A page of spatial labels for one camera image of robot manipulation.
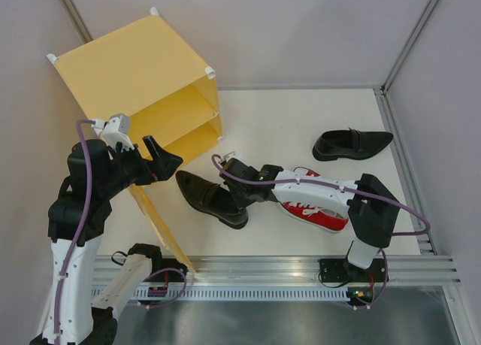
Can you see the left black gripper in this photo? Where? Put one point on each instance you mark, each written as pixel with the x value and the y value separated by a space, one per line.
pixel 164 163

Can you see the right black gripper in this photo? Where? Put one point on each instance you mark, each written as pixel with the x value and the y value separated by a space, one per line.
pixel 240 203

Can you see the black loafer shoe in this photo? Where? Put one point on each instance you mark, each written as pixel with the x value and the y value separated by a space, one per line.
pixel 210 198
pixel 350 144

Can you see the yellow cabinet door panel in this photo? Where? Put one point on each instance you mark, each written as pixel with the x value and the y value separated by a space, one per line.
pixel 161 229

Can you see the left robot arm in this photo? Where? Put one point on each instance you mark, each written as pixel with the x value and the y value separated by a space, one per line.
pixel 97 173

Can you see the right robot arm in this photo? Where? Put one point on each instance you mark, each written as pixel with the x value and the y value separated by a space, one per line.
pixel 367 204

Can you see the yellow shoe cabinet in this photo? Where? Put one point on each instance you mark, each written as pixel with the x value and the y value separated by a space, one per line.
pixel 146 71

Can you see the red canvas sneaker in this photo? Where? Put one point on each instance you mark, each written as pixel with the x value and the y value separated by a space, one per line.
pixel 315 215
pixel 305 172

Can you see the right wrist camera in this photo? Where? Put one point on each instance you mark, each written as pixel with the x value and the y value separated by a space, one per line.
pixel 228 156

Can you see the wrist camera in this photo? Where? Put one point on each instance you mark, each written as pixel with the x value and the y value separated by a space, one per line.
pixel 114 132
pixel 228 156

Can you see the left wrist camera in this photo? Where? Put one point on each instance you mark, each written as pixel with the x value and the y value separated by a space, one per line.
pixel 114 132

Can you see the aluminium front rail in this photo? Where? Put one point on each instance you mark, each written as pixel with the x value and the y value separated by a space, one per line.
pixel 303 271

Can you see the white slotted cable duct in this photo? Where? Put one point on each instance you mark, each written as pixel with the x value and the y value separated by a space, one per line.
pixel 241 293

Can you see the aluminium frame post left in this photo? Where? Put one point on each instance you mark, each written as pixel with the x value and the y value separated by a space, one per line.
pixel 77 20

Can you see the aluminium frame post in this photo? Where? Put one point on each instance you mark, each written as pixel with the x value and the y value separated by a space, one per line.
pixel 414 36
pixel 77 20

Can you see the aluminium frame post right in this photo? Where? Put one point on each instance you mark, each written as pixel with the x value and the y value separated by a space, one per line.
pixel 414 36

